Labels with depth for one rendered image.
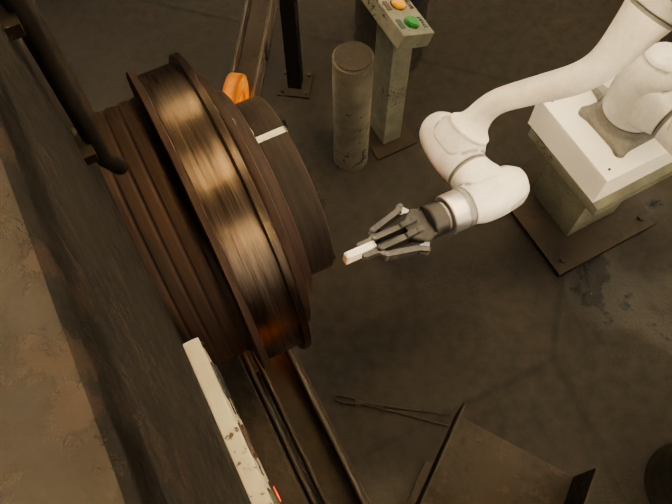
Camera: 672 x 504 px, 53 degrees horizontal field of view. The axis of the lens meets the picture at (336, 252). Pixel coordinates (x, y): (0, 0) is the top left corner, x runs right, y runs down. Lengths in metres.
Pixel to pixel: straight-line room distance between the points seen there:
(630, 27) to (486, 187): 0.40
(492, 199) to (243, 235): 0.77
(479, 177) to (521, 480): 0.62
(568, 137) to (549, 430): 0.84
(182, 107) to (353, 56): 1.17
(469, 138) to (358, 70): 0.54
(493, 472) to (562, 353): 0.83
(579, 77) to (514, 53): 1.38
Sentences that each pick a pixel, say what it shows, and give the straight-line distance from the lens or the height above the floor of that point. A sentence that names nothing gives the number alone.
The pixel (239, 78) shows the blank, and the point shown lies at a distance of 1.61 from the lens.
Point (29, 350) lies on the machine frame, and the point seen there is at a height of 1.76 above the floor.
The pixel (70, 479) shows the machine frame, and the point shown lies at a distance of 0.26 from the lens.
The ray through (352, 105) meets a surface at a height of 0.37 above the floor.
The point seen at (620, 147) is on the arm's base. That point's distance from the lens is 1.99.
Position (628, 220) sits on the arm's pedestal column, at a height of 0.02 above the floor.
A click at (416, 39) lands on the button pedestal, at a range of 1.94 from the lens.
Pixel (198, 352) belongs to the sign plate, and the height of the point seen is 1.24.
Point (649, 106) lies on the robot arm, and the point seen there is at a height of 0.65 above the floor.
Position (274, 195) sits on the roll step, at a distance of 0.86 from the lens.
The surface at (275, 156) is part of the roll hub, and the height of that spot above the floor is 1.25.
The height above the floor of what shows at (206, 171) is 1.33.
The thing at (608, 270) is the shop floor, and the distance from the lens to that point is 2.35.
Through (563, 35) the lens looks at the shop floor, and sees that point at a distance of 2.88.
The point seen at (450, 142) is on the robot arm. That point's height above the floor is 0.77.
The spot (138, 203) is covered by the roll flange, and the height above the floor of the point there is 1.31.
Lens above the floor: 2.00
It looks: 65 degrees down
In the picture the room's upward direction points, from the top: 1 degrees counter-clockwise
